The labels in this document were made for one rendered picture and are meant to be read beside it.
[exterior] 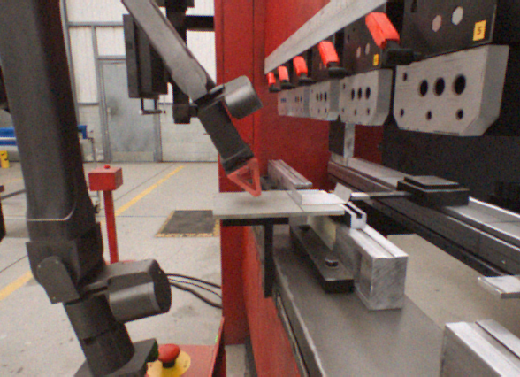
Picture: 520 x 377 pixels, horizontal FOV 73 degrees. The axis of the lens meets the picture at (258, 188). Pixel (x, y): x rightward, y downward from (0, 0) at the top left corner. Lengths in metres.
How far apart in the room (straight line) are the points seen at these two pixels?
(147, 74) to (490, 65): 1.56
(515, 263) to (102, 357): 0.66
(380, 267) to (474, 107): 0.32
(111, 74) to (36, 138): 7.91
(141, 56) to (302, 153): 0.86
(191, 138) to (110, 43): 2.51
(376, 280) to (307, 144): 1.12
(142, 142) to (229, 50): 6.66
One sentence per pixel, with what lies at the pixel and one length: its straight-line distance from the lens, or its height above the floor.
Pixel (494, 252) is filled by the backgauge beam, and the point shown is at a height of 0.94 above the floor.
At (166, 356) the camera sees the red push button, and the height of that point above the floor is 0.81.
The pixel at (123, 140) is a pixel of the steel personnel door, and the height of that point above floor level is 0.49.
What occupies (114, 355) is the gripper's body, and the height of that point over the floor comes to 0.89.
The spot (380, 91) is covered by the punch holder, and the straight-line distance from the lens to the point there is 0.54.
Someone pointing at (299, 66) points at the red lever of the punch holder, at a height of 1.29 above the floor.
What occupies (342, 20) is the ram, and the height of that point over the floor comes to 1.35.
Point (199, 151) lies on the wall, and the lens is 7.90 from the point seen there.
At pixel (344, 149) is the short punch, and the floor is 1.12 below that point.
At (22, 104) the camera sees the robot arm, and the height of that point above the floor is 1.20.
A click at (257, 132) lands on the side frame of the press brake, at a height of 1.09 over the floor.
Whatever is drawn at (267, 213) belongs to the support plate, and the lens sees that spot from 0.69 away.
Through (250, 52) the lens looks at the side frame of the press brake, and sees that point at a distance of 1.62.
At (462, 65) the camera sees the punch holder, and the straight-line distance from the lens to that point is 0.39.
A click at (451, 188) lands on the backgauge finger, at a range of 0.89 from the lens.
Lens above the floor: 1.20
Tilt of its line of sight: 13 degrees down
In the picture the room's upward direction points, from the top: straight up
